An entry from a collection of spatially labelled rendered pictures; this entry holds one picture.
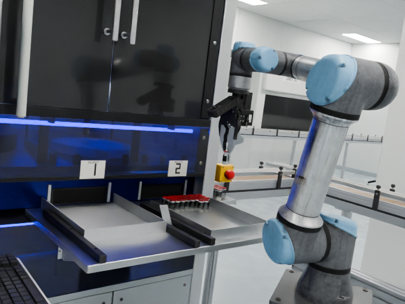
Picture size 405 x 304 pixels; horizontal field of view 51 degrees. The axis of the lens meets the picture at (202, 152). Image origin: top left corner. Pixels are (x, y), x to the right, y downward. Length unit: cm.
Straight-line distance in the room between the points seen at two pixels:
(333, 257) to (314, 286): 10
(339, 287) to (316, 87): 54
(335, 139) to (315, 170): 9
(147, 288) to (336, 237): 80
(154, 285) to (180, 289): 14
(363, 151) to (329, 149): 934
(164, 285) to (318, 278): 72
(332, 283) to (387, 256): 160
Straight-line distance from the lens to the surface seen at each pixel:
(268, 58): 131
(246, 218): 151
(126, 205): 149
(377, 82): 103
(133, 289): 166
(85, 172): 141
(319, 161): 103
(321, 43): 988
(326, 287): 122
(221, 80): 168
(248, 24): 821
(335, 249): 118
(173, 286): 177
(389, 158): 274
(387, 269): 282
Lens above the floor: 129
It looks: 7 degrees down
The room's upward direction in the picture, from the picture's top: 7 degrees clockwise
